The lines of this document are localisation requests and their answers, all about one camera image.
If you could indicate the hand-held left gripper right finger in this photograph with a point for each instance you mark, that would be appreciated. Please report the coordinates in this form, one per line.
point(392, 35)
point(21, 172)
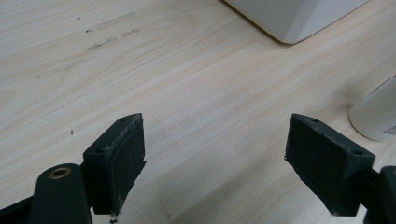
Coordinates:
point(327, 168)

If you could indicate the white plastic storage box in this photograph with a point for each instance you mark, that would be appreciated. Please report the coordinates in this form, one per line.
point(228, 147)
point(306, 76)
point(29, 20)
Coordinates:
point(289, 18)

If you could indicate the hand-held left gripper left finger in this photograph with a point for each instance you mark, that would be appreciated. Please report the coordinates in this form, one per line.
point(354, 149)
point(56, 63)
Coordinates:
point(116, 161)

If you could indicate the white cylindrical cup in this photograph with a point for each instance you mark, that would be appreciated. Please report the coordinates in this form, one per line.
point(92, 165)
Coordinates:
point(378, 115)

